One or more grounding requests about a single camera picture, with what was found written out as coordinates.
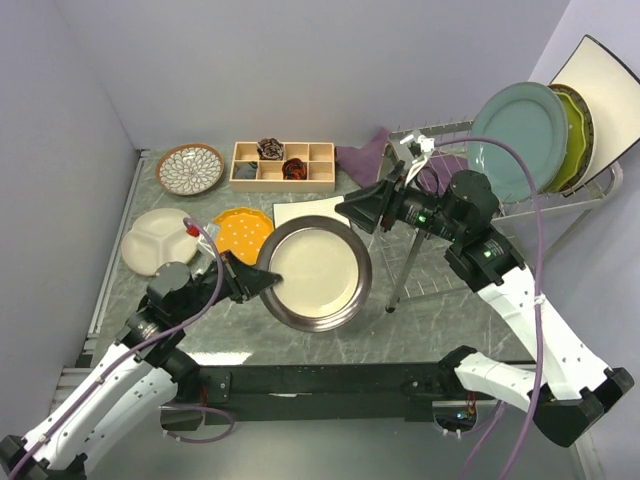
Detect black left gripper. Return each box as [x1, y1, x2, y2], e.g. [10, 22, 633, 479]
[172, 248, 281, 323]

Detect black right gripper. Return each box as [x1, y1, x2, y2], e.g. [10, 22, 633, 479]
[334, 159, 464, 242]

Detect yellow polka dot plate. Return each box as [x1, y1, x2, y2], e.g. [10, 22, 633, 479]
[213, 207, 274, 265]

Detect white square plate black rim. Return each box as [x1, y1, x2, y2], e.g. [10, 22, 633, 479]
[273, 196, 351, 227]

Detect brown rimmed cream plate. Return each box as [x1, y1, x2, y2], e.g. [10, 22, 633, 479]
[257, 215, 373, 333]

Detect cream divided plate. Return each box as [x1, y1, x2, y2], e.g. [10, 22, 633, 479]
[121, 208, 198, 276]

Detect floral patterned round plate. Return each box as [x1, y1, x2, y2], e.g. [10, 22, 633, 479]
[155, 143, 224, 196]

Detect teal round plate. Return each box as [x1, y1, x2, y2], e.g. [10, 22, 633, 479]
[468, 82, 569, 204]

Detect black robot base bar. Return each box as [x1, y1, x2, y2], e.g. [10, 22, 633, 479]
[175, 362, 472, 422]

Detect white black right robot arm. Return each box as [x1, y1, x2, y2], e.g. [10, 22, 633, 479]
[335, 165, 634, 447]

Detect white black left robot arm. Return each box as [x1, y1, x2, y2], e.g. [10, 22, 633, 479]
[1, 251, 282, 479]

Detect steel dish rack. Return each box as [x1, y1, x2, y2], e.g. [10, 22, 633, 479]
[381, 120, 623, 313]

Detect purple cloth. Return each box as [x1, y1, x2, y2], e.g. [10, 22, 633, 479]
[335, 127, 468, 193]

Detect wooden compartment tray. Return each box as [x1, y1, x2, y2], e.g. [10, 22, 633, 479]
[229, 141, 336, 193]

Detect orange black rolled fabric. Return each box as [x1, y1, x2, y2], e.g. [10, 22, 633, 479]
[282, 158, 308, 181]

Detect dark grey rolled fabric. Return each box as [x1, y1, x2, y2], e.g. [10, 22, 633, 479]
[234, 162, 258, 180]

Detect brown patterned rolled fabric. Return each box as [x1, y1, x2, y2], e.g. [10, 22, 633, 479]
[256, 138, 284, 161]

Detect green scalloped plate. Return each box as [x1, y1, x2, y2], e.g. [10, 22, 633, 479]
[544, 83, 595, 194]

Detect rear white square plate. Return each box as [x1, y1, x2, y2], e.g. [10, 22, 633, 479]
[552, 35, 639, 187]

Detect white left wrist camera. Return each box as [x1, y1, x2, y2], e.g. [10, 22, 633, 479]
[186, 223, 219, 258]

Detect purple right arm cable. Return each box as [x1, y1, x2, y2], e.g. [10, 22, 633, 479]
[432, 137, 549, 480]

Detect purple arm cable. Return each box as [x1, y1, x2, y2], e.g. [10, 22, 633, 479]
[7, 217, 236, 476]
[432, 137, 549, 480]

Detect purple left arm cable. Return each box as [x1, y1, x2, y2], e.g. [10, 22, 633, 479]
[7, 217, 236, 476]

